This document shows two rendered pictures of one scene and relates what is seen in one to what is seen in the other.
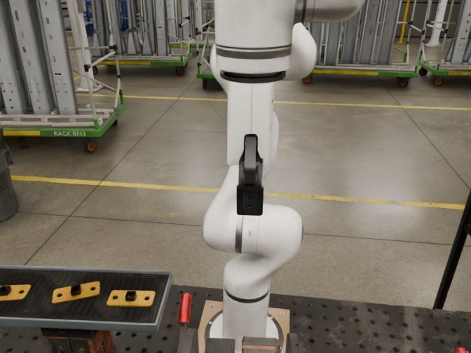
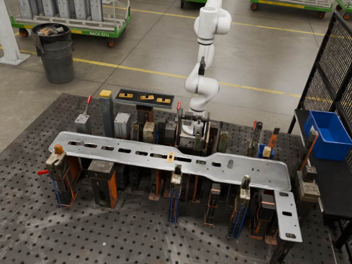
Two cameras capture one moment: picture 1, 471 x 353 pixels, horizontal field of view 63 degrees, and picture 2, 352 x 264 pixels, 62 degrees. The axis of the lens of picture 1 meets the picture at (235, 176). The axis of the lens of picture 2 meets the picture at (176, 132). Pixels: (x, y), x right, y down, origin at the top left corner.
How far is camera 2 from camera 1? 1.10 m
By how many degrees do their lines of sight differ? 12
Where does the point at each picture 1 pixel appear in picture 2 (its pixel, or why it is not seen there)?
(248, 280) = (198, 103)
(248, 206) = (200, 73)
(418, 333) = (262, 137)
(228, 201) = (194, 75)
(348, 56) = not seen: outside the picture
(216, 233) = (189, 85)
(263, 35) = (207, 36)
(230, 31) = (201, 34)
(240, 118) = (201, 52)
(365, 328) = (242, 133)
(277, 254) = (209, 95)
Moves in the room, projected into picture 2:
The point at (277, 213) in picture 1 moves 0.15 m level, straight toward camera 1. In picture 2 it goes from (210, 80) to (207, 92)
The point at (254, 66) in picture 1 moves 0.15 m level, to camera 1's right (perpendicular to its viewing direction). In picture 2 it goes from (205, 42) to (235, 44)
